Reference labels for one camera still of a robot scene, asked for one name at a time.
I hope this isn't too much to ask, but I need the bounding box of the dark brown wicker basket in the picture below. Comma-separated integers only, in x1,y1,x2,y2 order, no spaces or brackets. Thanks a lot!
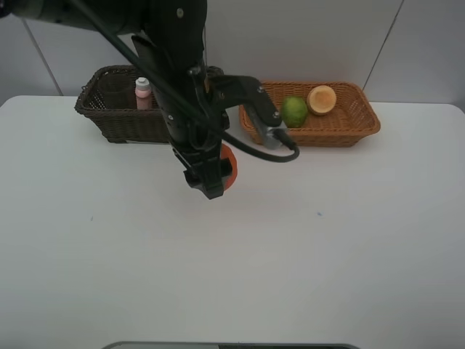
75,65,169,143

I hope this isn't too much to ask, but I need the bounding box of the pink bottle white cap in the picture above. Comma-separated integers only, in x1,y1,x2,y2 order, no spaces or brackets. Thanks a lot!
135,77,152,110

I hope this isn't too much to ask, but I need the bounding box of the orange tangerine fruit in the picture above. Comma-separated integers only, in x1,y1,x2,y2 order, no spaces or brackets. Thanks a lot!
220,143,238,190

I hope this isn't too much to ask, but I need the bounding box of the green lime fruit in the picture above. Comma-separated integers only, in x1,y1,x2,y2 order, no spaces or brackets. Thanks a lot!
280,96,308,128

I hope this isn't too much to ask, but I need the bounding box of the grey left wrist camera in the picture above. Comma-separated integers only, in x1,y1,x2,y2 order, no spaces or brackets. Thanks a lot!
239,81,291,150

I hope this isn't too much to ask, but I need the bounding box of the orange wicker basket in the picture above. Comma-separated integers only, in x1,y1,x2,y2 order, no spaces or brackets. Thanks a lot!
238,81,381,148

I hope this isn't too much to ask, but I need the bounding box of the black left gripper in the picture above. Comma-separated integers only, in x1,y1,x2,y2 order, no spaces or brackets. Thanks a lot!
159,65,233,199

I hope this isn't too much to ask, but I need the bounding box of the translucent purple plastic cup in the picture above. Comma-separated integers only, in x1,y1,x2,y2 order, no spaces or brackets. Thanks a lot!
97,73,135,109

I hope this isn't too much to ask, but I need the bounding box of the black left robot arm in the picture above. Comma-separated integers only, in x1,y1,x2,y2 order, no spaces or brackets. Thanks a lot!
1,1,274,199

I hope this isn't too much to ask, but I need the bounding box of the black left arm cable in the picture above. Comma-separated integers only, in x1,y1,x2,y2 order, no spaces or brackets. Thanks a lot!
65,0,301,163

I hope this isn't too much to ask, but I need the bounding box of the red yellow peach fruit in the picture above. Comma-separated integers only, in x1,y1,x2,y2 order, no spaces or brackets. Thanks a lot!
307,85,337,116

